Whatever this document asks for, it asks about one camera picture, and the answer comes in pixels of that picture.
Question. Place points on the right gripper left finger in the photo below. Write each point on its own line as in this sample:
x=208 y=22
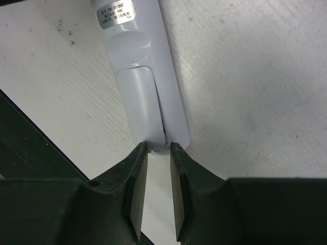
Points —
x=107 y=209

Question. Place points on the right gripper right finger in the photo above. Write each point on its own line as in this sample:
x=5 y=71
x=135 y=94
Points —
x=210 y=210

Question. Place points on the white remote control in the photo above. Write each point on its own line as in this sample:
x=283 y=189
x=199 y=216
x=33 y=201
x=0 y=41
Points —
x=137 y=47

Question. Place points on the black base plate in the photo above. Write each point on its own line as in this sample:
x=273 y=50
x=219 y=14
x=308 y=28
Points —
x=26 y=152

